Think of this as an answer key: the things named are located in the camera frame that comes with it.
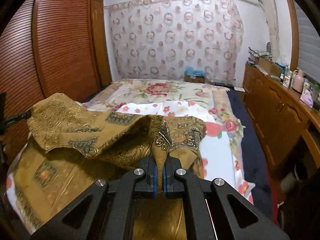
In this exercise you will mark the large cardboard box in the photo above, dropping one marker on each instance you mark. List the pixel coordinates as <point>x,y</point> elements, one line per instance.
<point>270,66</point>

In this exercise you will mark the blue plastic bag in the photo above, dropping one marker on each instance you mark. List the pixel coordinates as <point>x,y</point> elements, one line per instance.
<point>193,70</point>

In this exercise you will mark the floral quilt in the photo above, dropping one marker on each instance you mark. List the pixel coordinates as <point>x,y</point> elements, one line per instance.
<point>155,90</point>

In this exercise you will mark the small cardboard box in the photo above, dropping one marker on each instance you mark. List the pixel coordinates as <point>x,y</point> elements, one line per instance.
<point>195,78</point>

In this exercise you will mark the grey window blind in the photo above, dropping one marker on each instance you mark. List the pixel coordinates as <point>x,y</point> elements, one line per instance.
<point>308,45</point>

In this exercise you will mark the wooden sideboard cabinet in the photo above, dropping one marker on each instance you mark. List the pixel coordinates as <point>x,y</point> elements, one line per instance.
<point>277,110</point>

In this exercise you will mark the beige window curtain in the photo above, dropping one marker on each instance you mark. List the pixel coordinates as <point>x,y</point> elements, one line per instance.
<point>271,22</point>

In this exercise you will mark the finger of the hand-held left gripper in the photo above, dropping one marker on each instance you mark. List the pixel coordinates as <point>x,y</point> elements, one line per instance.
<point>17,118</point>

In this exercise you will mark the wooden louvred wardrobe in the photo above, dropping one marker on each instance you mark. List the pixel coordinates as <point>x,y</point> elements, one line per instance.
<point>50,55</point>

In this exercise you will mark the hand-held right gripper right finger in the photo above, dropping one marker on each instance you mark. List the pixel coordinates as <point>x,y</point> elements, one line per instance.
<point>165,180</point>

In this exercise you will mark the brown patterned garment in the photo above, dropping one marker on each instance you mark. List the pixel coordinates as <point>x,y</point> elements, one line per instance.
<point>100,135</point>

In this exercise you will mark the navy bed sheet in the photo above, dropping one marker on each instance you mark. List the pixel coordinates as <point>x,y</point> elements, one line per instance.
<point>252,140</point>

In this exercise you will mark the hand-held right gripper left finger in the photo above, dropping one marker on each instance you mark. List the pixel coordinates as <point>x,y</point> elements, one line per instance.
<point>155,180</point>

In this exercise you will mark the pink thermos jug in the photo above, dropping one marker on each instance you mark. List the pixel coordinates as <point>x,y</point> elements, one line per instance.
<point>298,81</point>

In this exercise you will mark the purple tissue pack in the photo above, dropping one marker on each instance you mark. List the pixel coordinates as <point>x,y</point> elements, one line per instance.
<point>307,98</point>

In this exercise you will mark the stack of folded cloths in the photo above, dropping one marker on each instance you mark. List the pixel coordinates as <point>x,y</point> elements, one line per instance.
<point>258,53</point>

